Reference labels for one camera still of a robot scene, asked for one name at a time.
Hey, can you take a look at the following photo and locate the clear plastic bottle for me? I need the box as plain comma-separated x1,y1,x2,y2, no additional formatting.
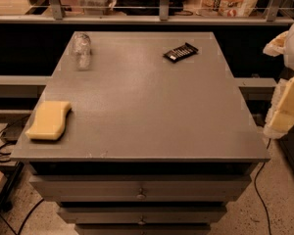
71,32,91,71

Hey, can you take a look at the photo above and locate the drawer with knob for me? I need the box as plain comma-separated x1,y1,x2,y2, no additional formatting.
29,175,251,202
58,207,226,224

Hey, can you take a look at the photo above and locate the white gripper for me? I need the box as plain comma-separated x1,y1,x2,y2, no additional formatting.
263,31,294,139

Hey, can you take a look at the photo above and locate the top drawer with knob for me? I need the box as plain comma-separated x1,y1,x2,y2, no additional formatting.
29,175,251,202

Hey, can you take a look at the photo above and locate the clear plastic box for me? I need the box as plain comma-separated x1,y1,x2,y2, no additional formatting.
77,0,117,16

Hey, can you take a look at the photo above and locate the black cable right floor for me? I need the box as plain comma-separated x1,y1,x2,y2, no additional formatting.
253,138,272,235

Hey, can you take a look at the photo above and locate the metal railing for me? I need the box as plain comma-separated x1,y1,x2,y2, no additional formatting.
0,0,294,25

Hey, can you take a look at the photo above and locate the grey drawer cabinet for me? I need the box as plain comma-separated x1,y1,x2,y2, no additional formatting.
12,32,270,235

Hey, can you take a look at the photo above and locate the black cables left floor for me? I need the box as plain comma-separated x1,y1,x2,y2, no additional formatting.
0,115,45,235

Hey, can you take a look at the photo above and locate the black bag behind railing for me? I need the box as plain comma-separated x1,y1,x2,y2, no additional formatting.
114,0,186,16

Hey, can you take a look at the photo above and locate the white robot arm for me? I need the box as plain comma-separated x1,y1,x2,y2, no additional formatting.
263,23,294,139

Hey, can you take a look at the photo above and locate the yellow sponge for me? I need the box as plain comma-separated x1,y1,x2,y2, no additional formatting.
25,101,72,141

